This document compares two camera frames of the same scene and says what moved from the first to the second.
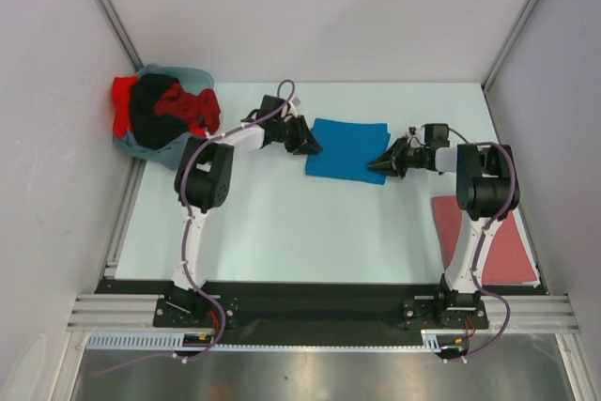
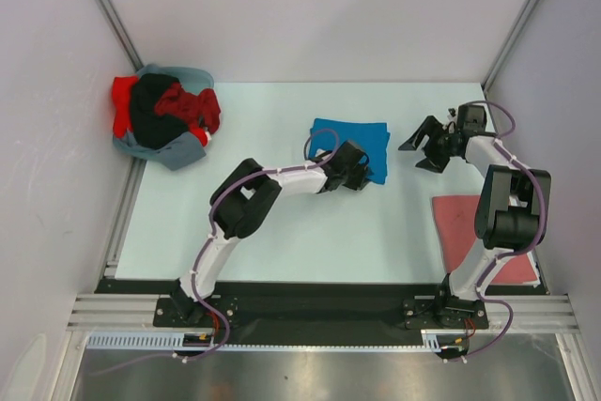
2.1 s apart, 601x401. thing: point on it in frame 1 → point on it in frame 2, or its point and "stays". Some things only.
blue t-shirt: (347, 148) stays
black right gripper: (391, 162) → (430, 127)
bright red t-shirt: (122, 105) stays
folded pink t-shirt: (508, 258) stays
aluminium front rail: (536, 313) stays
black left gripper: (305, 143) → (359, 181)
